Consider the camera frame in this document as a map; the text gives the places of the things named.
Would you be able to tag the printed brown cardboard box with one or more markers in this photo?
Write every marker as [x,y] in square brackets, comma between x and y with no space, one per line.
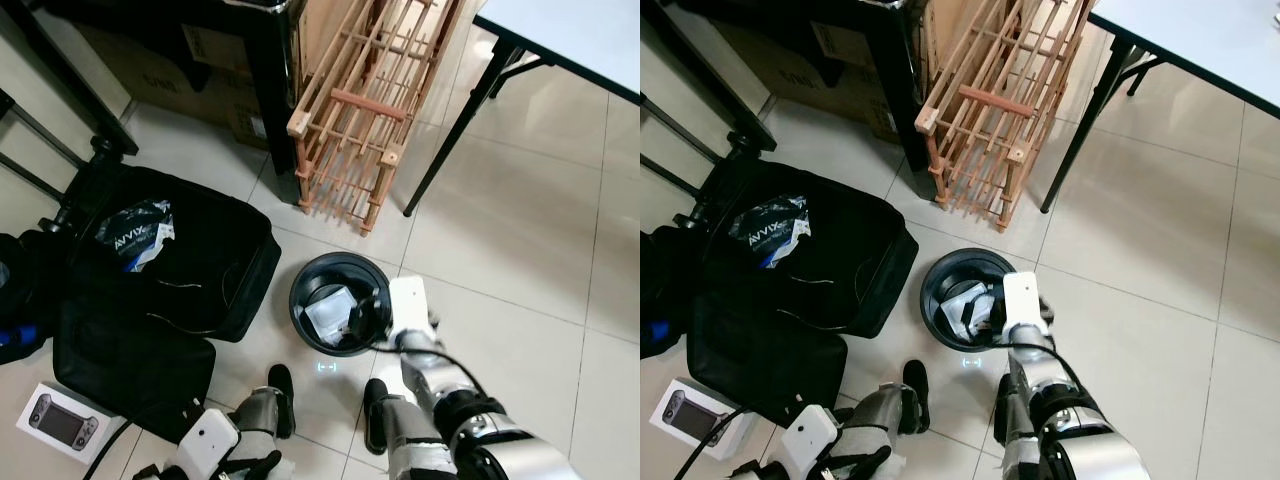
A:
[170,75]
[800,70]

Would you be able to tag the black metal shelf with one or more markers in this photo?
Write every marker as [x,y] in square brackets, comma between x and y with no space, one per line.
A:
[270,90]
[900,80]

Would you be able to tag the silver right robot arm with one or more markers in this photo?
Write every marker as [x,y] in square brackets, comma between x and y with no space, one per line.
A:
[1100,455]
[500,450]

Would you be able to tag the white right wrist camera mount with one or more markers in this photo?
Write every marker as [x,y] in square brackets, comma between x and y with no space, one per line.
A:
[1022,300]
[410,305]

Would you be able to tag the black metal stand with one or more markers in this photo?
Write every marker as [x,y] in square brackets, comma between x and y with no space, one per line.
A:
[740,150]
[100,155]

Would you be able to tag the grey folding table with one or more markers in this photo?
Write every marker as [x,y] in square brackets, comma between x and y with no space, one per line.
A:
[580,40]
[1200,35]

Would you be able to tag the black fabric suitcase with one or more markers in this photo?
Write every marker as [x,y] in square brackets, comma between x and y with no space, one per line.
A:
[840,265]
[200,270]

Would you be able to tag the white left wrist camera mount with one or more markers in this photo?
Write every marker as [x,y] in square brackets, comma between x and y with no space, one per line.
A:
[808,440]
[205,440]

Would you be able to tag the white game console box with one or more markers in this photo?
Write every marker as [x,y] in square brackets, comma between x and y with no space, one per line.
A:
[700,418]
[65,420]

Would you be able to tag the black blue backpack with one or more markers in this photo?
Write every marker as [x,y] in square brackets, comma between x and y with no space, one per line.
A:
[25,290]
[665,290]

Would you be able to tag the wooden slatted rack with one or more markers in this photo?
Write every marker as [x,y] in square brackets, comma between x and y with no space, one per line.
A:
[360,110]
[985,110]

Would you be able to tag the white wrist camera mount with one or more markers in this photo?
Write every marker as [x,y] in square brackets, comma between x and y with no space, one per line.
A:
[410,305]
[808,440]
[1022,300]
[205,440]

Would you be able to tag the printed black plastic bag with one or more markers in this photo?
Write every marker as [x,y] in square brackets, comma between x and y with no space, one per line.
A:
[768,232]
[135,235]

